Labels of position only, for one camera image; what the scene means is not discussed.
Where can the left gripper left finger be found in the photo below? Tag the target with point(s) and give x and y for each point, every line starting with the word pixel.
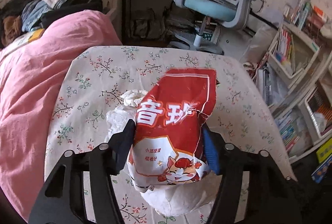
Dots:
pixel 61 199

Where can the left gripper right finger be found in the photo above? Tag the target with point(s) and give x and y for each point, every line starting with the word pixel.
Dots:
pixel 270 195

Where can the white plastic trash bag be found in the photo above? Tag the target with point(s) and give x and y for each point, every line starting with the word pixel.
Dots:
pixel 173 200

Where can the red printed snack bag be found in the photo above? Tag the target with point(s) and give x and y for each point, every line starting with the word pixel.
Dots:
pixel 168 145

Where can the blue box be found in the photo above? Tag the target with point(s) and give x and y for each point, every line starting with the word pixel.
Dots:
pixel 324 158

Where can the floral bed sheet mattress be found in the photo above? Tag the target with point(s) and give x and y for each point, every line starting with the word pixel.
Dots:
pixel 97 78

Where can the white bookshelf with books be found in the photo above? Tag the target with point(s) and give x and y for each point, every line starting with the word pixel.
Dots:
pixel 288 62

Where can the pink duvet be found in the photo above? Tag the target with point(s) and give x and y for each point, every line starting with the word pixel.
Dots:
pixel 31 77

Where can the pile of clothes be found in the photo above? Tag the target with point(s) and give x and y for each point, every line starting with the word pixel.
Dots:
pixel 22 16

